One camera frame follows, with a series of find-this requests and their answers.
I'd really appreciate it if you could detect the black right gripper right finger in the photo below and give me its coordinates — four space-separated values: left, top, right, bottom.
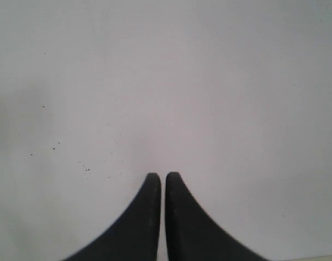
165 172 261 260

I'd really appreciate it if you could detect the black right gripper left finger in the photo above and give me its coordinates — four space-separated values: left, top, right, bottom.
66 173 161 260

